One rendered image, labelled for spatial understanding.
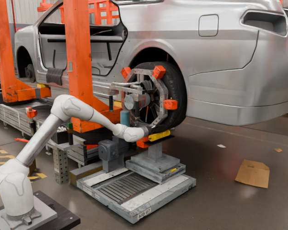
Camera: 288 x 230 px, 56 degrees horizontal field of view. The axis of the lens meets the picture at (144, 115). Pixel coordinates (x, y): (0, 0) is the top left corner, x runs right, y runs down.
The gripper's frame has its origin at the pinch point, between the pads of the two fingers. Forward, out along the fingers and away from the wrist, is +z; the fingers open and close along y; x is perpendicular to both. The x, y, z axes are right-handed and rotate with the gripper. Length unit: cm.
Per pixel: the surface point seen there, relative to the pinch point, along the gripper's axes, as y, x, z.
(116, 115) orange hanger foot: -47, 44, 1
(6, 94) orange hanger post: -182, 182, -42
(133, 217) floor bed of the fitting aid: -27, -53, -52
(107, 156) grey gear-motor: -57, 8, -26
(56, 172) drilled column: -95, 21, -61
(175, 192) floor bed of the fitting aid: -27, -54, -1
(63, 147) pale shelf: -55, 28, -64
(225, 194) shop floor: -13, -78, 38
